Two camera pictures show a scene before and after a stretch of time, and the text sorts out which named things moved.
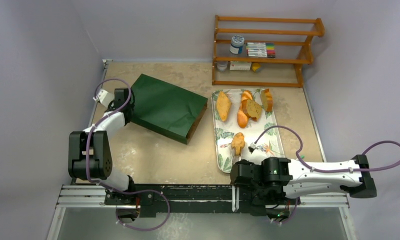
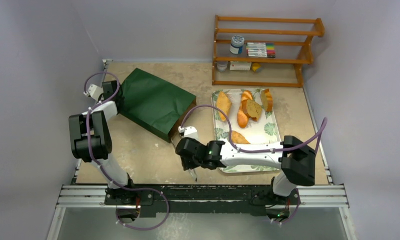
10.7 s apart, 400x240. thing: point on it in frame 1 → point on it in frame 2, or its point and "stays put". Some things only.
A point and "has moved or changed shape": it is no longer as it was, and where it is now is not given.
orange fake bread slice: (267, 100) stays put
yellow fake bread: (223, 105) stays put
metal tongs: (235, 195) → (193, 174)
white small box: (240, 65) stays put
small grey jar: (222, 66) stays put
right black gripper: (237, 170) → (189, 159)
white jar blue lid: (236, 47) stays put
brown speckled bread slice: (252, 109) stays put
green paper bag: (166, 109) has moved or changed shape
